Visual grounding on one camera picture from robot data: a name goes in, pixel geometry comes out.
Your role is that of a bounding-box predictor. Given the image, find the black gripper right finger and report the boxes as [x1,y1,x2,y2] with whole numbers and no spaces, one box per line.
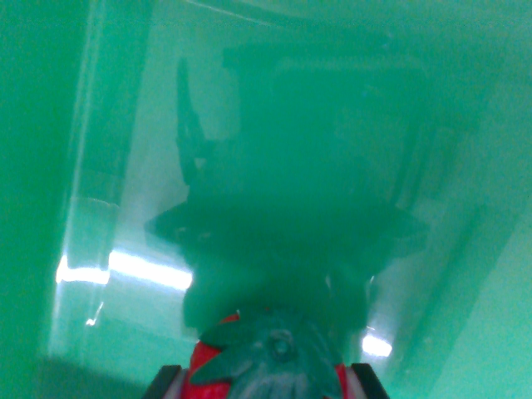
[343,362,390,399]

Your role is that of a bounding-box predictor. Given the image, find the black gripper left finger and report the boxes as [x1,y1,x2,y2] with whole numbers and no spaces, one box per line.
[143,364,193,399]

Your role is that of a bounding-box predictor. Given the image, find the red toy strawberry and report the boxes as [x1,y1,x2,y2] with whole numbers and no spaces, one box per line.
[165,306,362,399]

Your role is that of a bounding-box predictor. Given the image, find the green plastic bin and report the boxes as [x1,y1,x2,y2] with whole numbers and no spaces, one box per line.
[0,0,532,399]

